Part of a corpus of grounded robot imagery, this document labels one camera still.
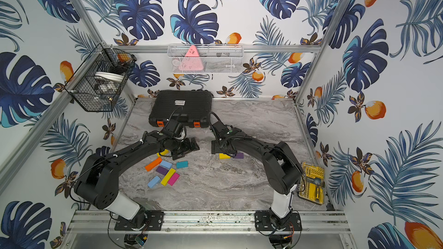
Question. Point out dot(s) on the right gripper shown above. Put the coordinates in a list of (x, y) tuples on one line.
[(214, 147)]

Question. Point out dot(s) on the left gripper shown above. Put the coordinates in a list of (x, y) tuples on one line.
[(187, 146)]

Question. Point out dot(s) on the short yellow block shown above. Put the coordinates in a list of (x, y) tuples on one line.
[(224, 156)]

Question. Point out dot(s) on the long yellow block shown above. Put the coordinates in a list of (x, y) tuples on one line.
[(168, 176)]

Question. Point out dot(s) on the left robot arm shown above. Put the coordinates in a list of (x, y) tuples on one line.
[(98, 182)]

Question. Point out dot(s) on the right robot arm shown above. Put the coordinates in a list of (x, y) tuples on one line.
[(282, 169)]

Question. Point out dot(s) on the teal block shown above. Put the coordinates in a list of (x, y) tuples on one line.
[(182, 164)]

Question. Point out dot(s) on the light blue square block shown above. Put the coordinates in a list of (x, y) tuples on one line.
[(165, 164)]

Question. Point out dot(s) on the dark purple block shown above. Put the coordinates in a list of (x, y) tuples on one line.
[(162, 170)]

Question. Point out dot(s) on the magenta block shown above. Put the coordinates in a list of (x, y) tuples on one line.
[(173, 179)]

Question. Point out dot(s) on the black plastic tool case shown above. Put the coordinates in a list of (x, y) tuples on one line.
[(190, 108)]

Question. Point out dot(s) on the orange block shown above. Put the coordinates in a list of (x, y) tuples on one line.
[(153, 164)]

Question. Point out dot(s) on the pink triangle item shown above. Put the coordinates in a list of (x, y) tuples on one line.
[(191, 61)]

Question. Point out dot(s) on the yellow screwdriver bit set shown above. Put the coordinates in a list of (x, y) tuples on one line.
[(312, 184)]

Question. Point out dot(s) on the white roll in basket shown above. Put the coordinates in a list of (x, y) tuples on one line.
[(109, 76)]

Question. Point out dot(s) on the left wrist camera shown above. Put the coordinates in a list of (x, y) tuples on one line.
[(173, 129)]

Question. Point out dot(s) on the black wire basket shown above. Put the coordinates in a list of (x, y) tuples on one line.
[(93, 94)]

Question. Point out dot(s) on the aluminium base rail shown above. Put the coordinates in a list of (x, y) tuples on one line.
[(216, 222)]

